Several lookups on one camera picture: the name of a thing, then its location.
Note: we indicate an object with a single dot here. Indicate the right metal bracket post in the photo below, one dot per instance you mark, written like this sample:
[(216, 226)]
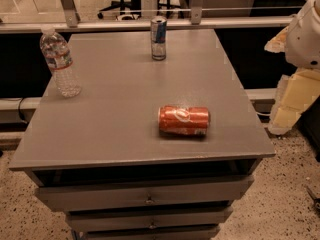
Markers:
[(196, 11)]

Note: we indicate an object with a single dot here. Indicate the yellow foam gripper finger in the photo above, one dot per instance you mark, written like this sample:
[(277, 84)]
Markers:
[(294, 95), (278, 43)]

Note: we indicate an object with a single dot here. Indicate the metal bracket post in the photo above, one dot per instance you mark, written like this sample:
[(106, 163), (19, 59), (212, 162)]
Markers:
[(70, 12), (196, 11)]

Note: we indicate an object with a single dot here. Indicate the bottom grey drawer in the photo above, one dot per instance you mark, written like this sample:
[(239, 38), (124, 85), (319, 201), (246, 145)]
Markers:
[(198, 232)]

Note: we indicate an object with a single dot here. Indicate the middle grey drawer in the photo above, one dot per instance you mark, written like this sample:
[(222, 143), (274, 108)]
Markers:
[(149, 219)]

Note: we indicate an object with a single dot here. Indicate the silver blue redbull can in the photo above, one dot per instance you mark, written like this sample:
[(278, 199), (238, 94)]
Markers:
[(158, 37)]

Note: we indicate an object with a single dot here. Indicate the grey drawer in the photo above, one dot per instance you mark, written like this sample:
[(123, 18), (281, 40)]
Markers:
[(142, 194), (149, 219), (198, 232)]

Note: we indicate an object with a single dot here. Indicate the orange soda can lying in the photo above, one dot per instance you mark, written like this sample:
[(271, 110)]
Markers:
[(188, 121)]

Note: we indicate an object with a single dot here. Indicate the clear plastic water bottle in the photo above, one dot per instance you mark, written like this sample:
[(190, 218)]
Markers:
[(57, 55)]

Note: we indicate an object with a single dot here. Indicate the grey metal rail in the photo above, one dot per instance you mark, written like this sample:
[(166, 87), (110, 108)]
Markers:
[(144, 25)]

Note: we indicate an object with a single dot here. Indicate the top grey drawer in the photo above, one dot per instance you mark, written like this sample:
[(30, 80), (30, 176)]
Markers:
[(142, 194)]

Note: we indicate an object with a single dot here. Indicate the grey drawer cabinet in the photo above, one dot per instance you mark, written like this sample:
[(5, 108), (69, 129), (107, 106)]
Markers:
[(109, 133)]

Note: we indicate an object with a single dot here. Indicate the left metal bracket post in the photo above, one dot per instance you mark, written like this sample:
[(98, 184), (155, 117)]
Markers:
[(70, 12)]

